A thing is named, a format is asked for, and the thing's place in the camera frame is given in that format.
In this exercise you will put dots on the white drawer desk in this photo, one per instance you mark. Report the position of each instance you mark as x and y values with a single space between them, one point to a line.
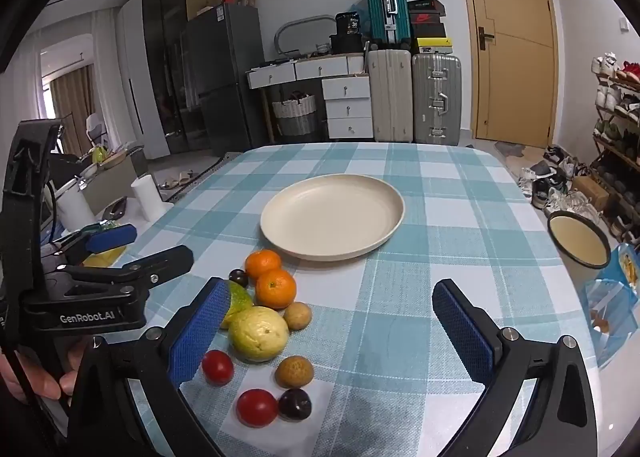
345 109

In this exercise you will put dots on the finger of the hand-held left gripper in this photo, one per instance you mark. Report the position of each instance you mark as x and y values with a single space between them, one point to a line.
112 236
165 262

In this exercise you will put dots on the small cardboard box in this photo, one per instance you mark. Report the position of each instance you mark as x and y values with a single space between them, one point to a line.
590 191

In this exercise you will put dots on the white paper towel roll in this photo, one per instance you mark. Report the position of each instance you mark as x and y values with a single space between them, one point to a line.
148 197

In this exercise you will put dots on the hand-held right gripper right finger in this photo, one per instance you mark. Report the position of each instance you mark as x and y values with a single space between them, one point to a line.
462 332

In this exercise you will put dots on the beige bowl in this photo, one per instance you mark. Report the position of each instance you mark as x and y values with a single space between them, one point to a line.
120 159

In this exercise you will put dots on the grey low cabinet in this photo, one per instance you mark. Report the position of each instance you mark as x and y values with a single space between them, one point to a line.
107 187

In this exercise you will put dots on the white cylindrical container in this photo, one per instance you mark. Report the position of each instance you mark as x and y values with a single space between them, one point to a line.
75 209

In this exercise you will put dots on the beige curtain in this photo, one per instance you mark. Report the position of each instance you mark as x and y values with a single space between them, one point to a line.
75 97

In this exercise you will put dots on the beige suitcase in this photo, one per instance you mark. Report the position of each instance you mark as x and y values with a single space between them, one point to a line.
390 97

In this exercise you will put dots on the black shoebox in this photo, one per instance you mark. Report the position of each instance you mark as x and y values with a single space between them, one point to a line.
425 4
427 31

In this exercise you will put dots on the dark glass wardrobe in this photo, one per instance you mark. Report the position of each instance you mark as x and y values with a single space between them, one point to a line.
160 62

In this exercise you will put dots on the grey white woven basket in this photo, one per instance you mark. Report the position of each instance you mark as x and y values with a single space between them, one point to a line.
295 119

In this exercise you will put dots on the black bag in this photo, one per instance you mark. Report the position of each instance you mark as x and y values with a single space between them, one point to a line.
347 39

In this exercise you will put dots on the blue snack bag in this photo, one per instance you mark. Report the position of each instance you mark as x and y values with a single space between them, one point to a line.
612 302

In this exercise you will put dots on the cream enamel bowl black rim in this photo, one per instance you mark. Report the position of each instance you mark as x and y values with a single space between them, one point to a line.
580 242

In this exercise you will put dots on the beige slipper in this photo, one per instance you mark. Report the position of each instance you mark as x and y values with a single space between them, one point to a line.
167 183
185 176

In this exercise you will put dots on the dark grey refrigerator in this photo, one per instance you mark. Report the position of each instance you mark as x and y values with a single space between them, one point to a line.
225 77

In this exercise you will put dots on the small brown round fruit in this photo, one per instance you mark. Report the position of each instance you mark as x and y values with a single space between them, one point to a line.
294 372
298 316

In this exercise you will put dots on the red tomato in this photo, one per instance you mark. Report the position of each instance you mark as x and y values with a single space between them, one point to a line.
218 367
256 408

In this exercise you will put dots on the grey doormat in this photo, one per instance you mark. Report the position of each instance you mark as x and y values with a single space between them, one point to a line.
507 149

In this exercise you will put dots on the oval white framed mirror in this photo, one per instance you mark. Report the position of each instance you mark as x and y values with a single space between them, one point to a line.
305 37

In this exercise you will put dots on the orange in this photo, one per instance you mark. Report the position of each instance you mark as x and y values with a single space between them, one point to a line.
264 263
276 288

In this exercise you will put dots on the black glossy tray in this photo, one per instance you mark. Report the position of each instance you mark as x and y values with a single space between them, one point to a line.
116 209

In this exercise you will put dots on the green citrus fruit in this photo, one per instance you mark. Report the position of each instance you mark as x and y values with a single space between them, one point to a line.
239 302

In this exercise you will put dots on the tan wooden door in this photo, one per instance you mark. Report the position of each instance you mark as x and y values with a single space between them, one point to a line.
515 62

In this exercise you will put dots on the pile of loose sneakers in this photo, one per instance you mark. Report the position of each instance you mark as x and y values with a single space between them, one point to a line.
560 197

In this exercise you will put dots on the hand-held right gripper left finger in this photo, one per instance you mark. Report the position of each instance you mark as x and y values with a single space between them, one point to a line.
200 332

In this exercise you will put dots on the yellow-green snack bag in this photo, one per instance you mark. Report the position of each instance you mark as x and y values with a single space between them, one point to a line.
107 257

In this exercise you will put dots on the yellow box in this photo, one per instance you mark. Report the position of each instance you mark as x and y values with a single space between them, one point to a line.
434 43

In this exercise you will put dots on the yellow-green guava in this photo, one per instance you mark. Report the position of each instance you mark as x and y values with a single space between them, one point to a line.
257 334

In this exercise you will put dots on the teal checked tablecloth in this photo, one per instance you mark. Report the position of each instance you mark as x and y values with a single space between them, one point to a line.
400 287

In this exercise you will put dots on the teal suitcase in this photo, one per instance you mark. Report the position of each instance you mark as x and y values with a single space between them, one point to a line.
377 7

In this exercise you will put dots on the white chair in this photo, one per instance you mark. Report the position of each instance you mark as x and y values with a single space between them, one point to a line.
95 127

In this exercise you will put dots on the silver suitcase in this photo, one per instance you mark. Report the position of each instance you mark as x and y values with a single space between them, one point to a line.
435 97

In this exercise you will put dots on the rows of racked shoes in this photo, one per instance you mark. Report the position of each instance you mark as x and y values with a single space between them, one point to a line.
612 97

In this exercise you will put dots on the cream round plate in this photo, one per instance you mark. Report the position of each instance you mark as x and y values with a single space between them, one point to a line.
330 217

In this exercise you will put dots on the wooden shoe rack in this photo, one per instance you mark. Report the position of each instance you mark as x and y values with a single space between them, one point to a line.
615 149

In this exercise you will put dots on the person's left hand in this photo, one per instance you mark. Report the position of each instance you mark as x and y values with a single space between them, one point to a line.
47 384

